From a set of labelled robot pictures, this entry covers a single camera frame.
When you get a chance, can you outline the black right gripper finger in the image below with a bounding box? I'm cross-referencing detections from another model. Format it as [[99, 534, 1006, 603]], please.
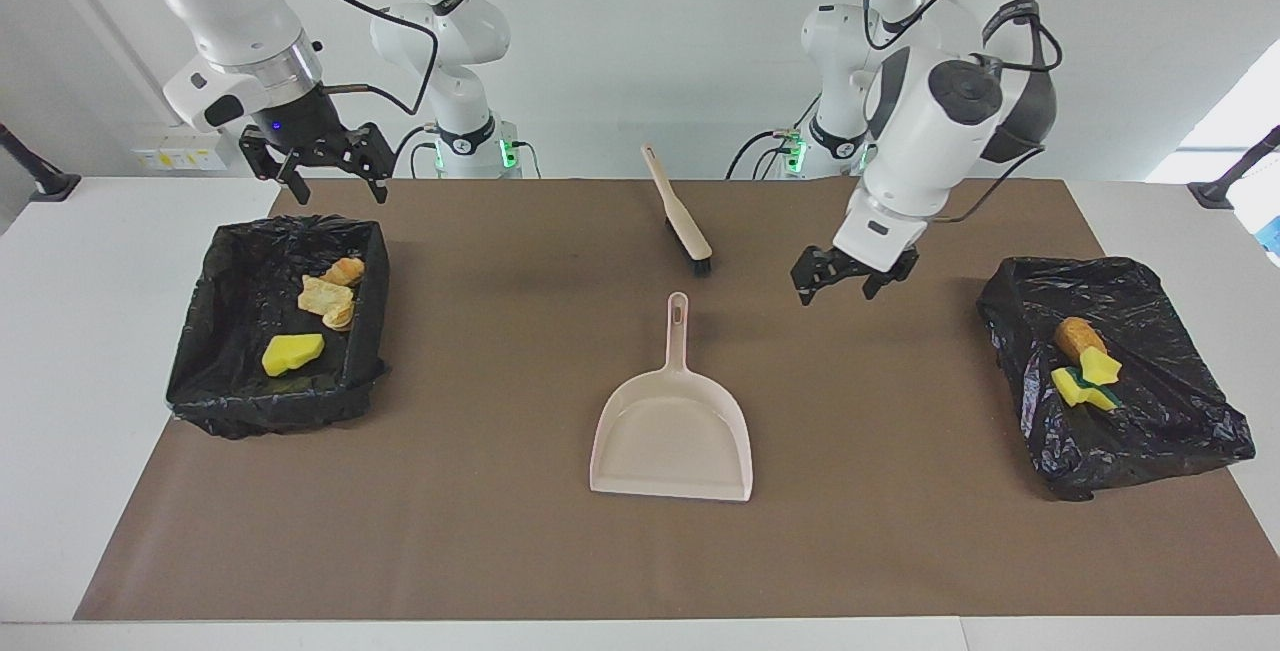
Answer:
[[238, 126, 311, 205], [335, 121, 394, 205]]

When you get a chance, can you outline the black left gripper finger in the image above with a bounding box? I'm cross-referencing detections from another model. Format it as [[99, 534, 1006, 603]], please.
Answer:
[[861, 253, 920, 301], [790, 246, 839, 308]]

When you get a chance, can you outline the beige hand brush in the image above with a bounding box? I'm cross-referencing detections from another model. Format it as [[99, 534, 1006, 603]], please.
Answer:
[[641, 142, 715, 278]]

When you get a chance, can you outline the yellow sponge chunk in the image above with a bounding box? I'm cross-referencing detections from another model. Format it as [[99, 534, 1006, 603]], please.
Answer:
[[261, 333, 326, 378]]

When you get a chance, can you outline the brown cork chunk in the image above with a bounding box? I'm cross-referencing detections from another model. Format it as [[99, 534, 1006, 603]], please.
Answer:
[[1054, 317, 1109, 361]]

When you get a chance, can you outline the beige plastic dustpan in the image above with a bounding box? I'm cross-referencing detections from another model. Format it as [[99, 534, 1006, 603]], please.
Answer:
[[589, 292, 754, 503]]

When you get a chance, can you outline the yellow wedge sponge piece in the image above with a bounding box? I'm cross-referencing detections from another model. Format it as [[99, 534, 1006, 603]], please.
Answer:
[[1050, 366, 1119, 411]]

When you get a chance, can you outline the yellow notched sponge piece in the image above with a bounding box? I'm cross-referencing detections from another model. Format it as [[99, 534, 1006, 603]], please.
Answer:
[[1080, 346, 1124, 385]]

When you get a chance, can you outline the black bag lined open bin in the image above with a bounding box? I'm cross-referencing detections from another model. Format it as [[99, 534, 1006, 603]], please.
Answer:
[[165, 214, 391, 440]]

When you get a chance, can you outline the black bag covered bin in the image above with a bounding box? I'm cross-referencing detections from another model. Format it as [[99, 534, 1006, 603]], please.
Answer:
[[976, 255, 1257, 503]]

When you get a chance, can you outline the black clamp stand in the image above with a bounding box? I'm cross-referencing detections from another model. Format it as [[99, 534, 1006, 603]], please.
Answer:
[[0, 121, 82, 203], [1187, 125, 1280, 211]]

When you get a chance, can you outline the brown table mat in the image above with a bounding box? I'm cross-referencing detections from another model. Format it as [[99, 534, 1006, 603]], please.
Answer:
[[73, 178, 1280, 622]]

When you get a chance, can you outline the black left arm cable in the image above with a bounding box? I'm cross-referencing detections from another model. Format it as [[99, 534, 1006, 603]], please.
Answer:
[[862, 0, 1064, 225]]

